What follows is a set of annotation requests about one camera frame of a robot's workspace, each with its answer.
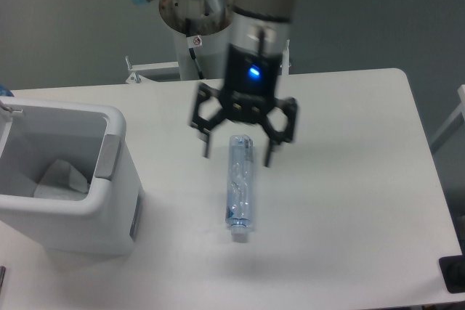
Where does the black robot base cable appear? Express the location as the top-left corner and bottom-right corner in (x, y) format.
(184, 17), (206, 81)

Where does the blue object at left edge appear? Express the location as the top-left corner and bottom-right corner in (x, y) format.
(0, 85), (14, 97)

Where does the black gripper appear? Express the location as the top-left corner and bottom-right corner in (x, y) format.
(189, 44), (299, 167)

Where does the black object at table edge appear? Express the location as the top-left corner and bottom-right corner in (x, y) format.
(439, 255), (464, 294)

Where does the white trash can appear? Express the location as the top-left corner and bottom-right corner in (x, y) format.
(1, 97), (144, 255)

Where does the white paper tissue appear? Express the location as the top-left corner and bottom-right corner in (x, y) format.
(33, 159), (90, 201)

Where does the white furniture frame right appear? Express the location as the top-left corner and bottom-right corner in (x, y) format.
(429, 85), (464, 154)

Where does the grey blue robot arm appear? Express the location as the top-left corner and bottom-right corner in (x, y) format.
(132, 0), (298, 166)

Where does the white pedestal base frame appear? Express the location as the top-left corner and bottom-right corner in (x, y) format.
(125, 39), (292, 84)

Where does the clear plastic water bottle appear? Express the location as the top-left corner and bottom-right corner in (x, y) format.
(225, 135), (254, 243)

